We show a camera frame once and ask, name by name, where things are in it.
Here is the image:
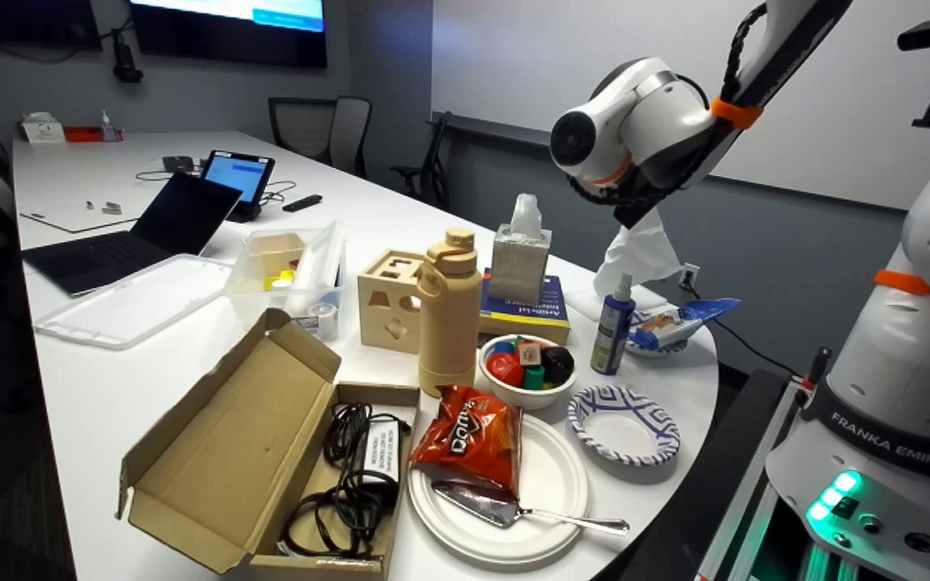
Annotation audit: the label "plain white plate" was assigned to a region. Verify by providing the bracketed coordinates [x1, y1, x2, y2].
[406, 414, 594, 571]

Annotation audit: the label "red flat box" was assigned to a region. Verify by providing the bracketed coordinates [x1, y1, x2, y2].
[63, 121, 122, 146]

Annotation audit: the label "dark office chair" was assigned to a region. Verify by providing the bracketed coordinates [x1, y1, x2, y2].
[395, 108, 454, 208]

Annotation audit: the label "wall TV screen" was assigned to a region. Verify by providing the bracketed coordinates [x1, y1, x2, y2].
[122, 0, 330, 70]

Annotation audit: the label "black slim remote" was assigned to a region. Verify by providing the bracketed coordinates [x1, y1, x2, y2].
[282, 190, 325, 216]

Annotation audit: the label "black laptop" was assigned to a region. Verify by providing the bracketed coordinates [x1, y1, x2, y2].
[19, 171, 246, 300]

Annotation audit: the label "red Doritos chip bag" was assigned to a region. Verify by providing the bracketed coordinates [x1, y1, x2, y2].
[411, 385, 526, 504]

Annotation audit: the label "blue pretzel crisps bag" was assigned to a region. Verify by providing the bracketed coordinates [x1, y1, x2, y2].
[631, 292, 747, 353]

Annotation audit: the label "white papers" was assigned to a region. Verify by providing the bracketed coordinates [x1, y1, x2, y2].
[19, 197, 135, 240]

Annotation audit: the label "blue white cracker bag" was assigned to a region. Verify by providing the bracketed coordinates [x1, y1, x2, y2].
[627, 302, 720, 357]

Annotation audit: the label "open cardboard box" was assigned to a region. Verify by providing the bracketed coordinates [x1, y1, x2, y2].
[114, 306, 422, 581]

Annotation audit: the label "black power adapter white label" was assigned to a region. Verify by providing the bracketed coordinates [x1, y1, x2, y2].
[361, 414, 411, 486]

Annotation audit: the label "grey mesh office chair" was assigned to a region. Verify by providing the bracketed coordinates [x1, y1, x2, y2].
[330, 94, 376, 173]
[264, 94, 338, 163]

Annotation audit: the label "white cloth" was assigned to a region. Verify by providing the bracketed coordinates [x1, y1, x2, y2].
[592, 205, 702, 317]

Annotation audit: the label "black wall power cable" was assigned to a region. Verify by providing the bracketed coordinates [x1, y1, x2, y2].
[679, 278, 818, 382]

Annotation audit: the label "black tablet blue screen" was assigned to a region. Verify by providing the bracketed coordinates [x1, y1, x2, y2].
[199, 149, 278, 221]

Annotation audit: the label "blue spray bottle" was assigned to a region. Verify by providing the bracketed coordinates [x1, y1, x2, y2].
[588, 270, 641, 377]

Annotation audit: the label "wooden block toy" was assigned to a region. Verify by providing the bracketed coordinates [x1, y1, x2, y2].
[412, 226, 486, 400]

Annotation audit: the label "red toy block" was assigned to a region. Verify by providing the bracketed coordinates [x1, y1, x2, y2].
[489, 353, 526, 387]

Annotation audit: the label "clear plastic lid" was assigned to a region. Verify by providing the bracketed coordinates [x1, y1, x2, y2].
[36, 251, 234, 353]

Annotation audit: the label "black corrugated cable hose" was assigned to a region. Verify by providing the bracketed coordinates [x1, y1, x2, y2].
[720, 0, 774, 105]

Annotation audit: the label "black toy block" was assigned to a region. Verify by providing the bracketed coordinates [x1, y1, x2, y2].
[543, 347, 575, 387]

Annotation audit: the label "grey tissue box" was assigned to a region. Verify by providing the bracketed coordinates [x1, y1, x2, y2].
[489, 190, 557, 306]

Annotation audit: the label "black webcam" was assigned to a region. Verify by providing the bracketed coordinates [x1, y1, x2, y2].
[106, 19, 150, 86]

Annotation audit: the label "white tissue pack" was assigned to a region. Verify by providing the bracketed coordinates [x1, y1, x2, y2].
[19, 108, 67, 149]

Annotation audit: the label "white bowl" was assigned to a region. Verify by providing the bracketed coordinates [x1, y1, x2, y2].
[471, 332, 581, 414]

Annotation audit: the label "clear plastic container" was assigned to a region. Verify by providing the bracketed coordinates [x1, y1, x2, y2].
[222, 220, 350, 342]

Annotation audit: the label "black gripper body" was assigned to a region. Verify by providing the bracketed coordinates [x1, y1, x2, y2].
[581, 138, 720, 231]

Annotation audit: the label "black coiled cable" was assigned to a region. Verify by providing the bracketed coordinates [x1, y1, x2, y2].
[282, 396, 405, 561]

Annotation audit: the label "blue Artificial Intelligence book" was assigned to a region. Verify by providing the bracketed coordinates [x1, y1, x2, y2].
[476, 270, 575, 344]

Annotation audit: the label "blue patterned paper plate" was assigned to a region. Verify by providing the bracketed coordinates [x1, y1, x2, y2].
[566, 382, 685, 472]

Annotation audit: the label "wooden shape sorter box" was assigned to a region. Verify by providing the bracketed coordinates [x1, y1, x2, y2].
[354, 248, 429, 354]

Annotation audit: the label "metal spoon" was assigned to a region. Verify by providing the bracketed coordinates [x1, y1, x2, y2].
[429, 478, 633, 539]

